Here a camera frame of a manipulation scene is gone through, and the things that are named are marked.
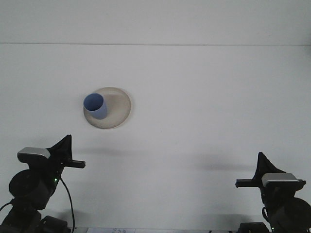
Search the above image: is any long black arm cable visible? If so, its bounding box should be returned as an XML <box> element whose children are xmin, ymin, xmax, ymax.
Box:
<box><xmin>58</xmin><ymin>177</ymin><xmax>75</xmax><ymax>233</ymax></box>

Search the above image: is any short black looped cable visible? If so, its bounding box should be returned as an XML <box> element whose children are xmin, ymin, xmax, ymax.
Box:
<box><xmin>0</xmin><ymin>202</ymin><xmax>13</xmax><ymax>214</ymax></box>

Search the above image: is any pale round plate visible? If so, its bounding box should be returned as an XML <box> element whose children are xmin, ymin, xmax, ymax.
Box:
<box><xmin>84</xmin><ymin>86</ymin><xmax>132</xmax><ymax>130</ymax></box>

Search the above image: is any pale blue cup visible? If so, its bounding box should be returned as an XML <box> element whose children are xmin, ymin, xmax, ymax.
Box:
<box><xmin>83</xmin><ymin>93</ymin><xmax>108</xmax><ymax>120</ymax></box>

